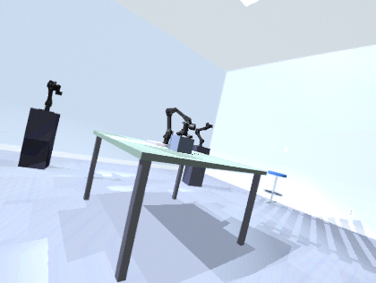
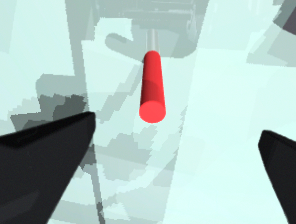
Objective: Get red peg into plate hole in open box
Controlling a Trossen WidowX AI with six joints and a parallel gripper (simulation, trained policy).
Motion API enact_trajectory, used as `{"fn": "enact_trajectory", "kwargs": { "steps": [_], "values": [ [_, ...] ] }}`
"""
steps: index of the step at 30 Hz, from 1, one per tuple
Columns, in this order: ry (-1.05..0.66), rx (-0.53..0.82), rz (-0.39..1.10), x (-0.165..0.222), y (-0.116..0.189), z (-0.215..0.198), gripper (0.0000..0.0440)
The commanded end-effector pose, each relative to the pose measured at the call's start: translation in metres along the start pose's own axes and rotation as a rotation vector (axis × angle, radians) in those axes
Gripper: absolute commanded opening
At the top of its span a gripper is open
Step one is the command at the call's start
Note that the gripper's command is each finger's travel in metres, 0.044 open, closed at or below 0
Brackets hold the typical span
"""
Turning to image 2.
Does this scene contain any red peg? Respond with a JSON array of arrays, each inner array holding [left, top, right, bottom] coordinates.
[[139, 51, 166, 123]]

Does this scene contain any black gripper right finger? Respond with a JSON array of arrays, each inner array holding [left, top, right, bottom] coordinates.
[[258, 129, 296, 224]]

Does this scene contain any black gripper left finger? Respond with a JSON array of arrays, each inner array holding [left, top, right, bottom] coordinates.
[[0, 111, 96, 224]]

